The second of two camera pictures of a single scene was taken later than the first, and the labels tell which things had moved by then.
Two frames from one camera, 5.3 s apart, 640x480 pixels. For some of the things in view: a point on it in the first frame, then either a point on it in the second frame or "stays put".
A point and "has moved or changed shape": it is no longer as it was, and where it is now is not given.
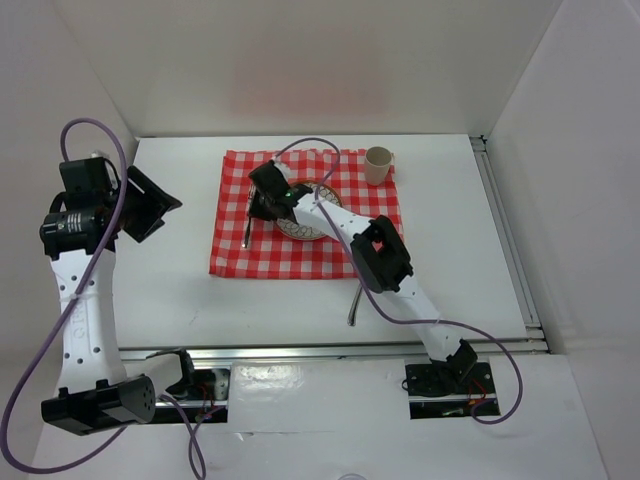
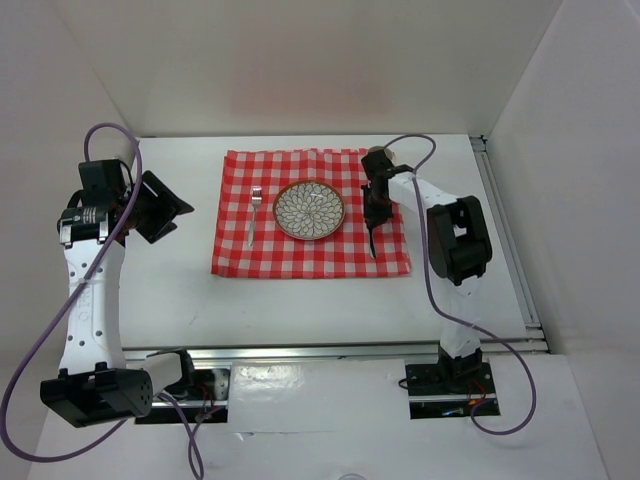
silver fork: [249, 218] has moved or changed shape
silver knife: [351, 320] has moved or changed shape
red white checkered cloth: [271, 253] stays put
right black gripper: [258, 212] -> [372, 216]
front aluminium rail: [390, 350] stays put
